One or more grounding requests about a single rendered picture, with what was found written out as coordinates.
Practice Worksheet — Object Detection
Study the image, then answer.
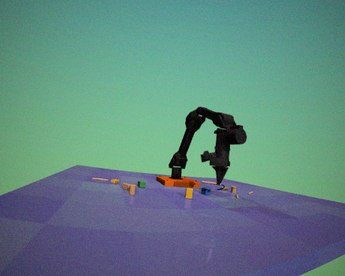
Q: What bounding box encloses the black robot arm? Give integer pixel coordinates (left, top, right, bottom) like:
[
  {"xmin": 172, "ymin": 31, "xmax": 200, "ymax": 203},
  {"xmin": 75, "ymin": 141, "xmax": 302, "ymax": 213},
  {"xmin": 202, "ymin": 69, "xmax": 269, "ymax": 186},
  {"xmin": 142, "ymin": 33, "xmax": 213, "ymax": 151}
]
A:
[{"xmin": 169, "ymin": 107, "xmax": 247, "ymax": 180}]

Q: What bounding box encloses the small green block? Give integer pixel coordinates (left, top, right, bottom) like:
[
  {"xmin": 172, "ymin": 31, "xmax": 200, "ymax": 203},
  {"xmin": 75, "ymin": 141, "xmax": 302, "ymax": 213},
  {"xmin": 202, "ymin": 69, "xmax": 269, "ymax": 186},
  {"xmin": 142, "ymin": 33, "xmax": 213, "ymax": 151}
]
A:
[{"xmin": 137, "ymin": 181, "xmax": 146, "ymax": 188}]

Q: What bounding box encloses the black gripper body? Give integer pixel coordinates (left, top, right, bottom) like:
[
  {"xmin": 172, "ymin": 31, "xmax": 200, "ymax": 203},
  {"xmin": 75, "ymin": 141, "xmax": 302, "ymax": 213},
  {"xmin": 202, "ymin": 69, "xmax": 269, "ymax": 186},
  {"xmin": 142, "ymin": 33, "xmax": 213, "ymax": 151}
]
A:
[{"xmin": 210, "ymin": 144, "xmax": 230, "ymax": 167}]

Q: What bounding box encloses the yellow rectangular bar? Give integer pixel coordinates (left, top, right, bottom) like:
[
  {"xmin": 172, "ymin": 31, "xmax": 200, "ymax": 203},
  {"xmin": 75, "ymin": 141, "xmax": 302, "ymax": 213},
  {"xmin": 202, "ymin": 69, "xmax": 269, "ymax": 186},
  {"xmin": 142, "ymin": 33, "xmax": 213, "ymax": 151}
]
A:
[{"xmin": 185, "ymin": 188, "xmax": 193, "ymax": 199}]

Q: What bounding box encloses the blue block with wooden stick through it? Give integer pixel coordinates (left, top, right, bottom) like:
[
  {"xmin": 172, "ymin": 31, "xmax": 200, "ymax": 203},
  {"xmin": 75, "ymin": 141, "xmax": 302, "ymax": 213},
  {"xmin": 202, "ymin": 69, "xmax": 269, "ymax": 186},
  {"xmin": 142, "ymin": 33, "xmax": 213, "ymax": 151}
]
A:
[{"xmin": 201, "ymin": 187, "xmax": 210, "ymax": 196}]

